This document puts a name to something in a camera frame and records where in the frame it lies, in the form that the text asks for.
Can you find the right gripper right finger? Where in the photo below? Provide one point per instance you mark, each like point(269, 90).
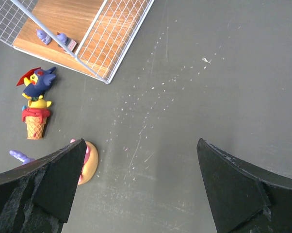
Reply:
point(243, 197)

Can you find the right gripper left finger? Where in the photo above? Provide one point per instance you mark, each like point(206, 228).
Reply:
point(37, 197)

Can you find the purple bunny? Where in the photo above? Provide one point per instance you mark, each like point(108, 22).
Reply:
point(21, 156)

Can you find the yellow bear ice cream cone toy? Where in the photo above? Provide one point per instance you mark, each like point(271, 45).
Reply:
point(35, 116)

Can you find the pink bear donut toy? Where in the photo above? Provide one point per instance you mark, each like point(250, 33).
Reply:
point(90, 163)

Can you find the navy bird toy red hat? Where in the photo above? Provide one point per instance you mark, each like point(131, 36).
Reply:
point(37, 81)

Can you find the purple figurine on striped base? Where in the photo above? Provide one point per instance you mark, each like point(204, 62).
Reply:
point(70, 43)

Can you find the small purple figurine left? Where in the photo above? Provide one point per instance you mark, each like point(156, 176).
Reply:
point(43, 36)

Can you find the white wire wooden shelf rack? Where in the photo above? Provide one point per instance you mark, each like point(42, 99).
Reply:
point(103, 29)

